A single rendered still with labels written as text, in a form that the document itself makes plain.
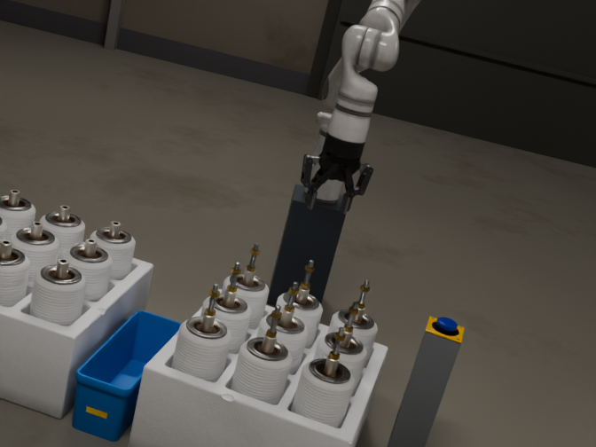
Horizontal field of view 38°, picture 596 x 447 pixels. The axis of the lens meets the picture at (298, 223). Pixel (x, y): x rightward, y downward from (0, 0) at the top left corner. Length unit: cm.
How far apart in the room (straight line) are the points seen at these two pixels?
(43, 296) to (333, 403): 56
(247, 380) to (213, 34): 350
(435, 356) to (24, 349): 77
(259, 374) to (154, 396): 20
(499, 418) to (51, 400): 102
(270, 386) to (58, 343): 40
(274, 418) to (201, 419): 14
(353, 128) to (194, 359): 51
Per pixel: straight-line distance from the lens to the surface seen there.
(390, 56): 156
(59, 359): 165
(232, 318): 163
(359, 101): 158
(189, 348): 154
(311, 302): 175
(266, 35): 483
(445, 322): 166
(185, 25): 488
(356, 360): 161
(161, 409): 158
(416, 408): 171
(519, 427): 211
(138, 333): 188
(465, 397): 213
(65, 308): 165
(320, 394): 150
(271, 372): 152
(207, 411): 155
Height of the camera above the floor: 100
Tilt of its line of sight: 20 degrees down
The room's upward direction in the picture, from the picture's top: 14 degrees clockwise
